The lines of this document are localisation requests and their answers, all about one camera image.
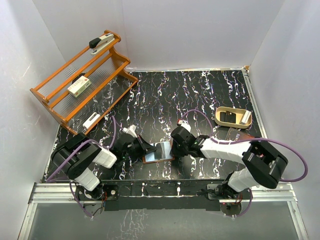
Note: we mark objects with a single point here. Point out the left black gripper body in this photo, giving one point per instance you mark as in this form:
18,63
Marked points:
135,148

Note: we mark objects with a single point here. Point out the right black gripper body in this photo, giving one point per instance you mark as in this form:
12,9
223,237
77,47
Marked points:
182,151

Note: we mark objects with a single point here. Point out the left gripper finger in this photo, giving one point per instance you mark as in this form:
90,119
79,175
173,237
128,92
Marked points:
144,146
143,156

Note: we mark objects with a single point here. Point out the brown leather card holder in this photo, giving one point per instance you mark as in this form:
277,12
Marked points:
152,159

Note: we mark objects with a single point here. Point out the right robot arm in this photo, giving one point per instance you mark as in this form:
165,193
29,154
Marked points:
264,164

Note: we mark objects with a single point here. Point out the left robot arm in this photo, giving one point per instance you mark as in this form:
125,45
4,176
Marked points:
74,157

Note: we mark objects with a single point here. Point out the black card in tray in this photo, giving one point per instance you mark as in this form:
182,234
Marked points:
228,117

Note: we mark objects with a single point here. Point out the silver card in tray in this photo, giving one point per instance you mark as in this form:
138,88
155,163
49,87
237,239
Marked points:
245,117

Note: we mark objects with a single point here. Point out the small white box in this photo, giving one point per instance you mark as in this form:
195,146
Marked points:
91,120

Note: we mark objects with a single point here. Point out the dark red picture book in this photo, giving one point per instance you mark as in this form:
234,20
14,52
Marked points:
237,135

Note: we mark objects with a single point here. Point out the beige oval tray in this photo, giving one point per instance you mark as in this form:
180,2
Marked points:
239,113

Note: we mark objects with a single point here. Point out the orange wooden shelf rack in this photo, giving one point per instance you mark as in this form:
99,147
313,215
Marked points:
109,83

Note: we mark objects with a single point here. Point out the white staples box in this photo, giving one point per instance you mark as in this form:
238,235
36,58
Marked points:
79,86

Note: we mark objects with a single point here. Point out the black and beige stapler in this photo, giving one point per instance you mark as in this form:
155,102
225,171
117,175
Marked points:
100,43

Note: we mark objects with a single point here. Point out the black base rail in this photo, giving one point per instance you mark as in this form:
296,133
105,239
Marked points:
116,195

